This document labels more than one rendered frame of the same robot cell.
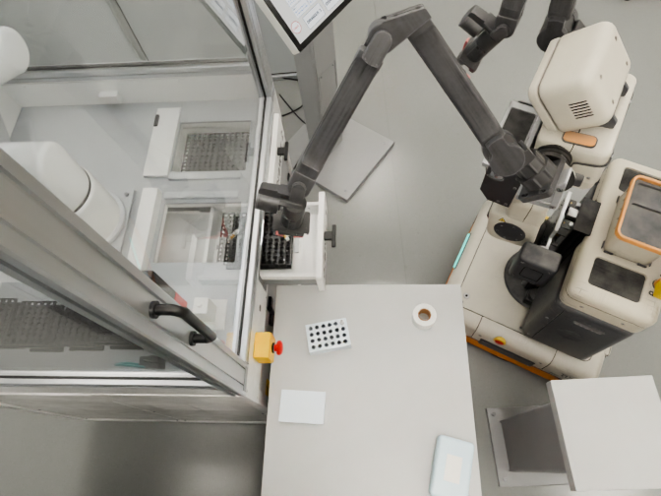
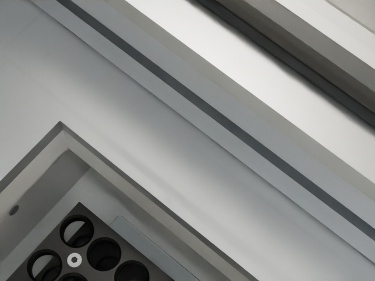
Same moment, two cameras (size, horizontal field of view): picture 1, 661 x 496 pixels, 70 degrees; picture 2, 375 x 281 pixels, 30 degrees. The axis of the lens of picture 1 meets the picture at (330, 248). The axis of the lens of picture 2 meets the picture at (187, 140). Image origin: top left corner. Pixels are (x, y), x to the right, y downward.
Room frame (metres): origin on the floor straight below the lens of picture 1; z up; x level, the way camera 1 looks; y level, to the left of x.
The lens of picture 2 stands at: (1.02, 0.26, 1.17)
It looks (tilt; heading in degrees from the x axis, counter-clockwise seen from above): 68 degrees down; 294
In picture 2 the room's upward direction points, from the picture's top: 6 degrees clockwise
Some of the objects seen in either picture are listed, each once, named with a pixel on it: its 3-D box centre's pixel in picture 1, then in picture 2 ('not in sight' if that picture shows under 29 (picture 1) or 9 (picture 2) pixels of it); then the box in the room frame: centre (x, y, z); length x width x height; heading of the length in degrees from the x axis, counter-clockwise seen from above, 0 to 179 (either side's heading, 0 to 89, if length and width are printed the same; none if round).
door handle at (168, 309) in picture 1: (189, 325); not in sight; (0.25, 0.24, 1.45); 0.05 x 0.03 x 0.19; 80
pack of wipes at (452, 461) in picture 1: (451, 468); not in sight; (-0.03, -0.22, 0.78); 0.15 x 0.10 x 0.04; 156
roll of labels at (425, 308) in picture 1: (423, 316); not in sight; (0.38, -0.24, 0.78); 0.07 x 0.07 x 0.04
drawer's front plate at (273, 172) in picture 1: (276, 156); not in sight; (0.98, 0.13, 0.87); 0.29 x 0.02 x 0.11; 170
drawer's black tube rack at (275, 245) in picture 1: (258, 242); not in sight; (0.68, 0.22, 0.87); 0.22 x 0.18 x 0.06; 80
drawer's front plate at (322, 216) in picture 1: (322, 240); not in sight; (0.65, 0.02, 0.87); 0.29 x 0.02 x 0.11; 170
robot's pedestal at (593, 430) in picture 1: (563, 439); not in sight; (-0.01, -0.67, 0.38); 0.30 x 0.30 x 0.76; 83
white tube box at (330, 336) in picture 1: (328, 336); not in sight; (0.37, 0.05, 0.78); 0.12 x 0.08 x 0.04; 91
